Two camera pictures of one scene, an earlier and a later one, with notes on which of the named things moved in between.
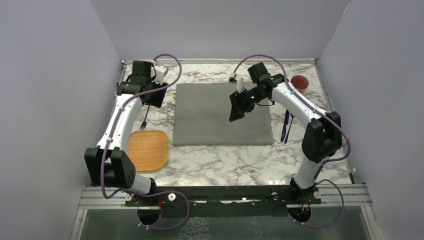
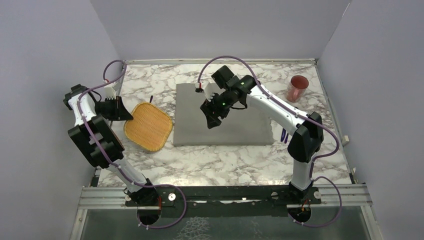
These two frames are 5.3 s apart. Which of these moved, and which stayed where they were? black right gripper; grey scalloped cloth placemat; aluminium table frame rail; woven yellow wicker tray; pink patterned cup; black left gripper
Moved: black left gripper; black right gripper; woven yellow wicker tray
Stayed: pink patterned cup; aluminium table frame rail; grey scalloped cloth placemat
